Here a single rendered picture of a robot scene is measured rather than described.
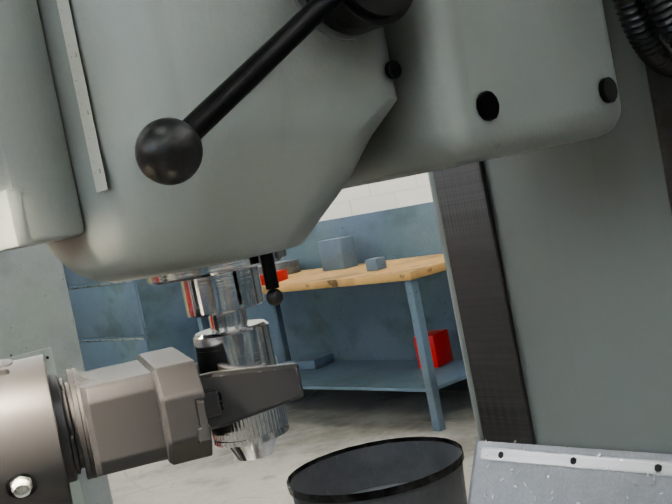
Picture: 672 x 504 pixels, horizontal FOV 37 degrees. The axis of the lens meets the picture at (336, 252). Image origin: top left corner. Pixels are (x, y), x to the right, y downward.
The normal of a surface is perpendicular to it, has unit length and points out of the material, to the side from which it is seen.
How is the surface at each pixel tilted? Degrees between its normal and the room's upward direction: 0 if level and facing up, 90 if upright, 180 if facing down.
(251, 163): 117
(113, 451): 90
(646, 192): 90
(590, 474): 63
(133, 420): 90
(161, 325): 90
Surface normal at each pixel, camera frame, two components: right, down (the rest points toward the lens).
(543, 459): -0.74, -0.29
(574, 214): -0.73, 0.18
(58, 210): 0.66, -0.09
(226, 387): 0.29, 0.00
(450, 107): -0.06, 0.07
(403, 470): -0.29, 0.04
